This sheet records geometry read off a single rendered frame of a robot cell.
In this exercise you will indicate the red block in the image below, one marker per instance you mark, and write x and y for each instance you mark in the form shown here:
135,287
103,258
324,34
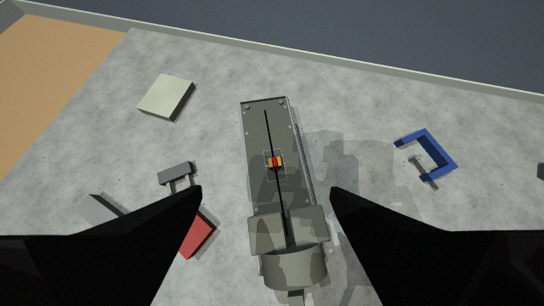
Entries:
199,232

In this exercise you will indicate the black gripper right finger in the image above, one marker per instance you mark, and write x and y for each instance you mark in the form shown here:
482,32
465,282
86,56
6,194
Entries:
410,263

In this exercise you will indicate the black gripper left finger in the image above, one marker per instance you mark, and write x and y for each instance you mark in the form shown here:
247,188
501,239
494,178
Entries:
122,262

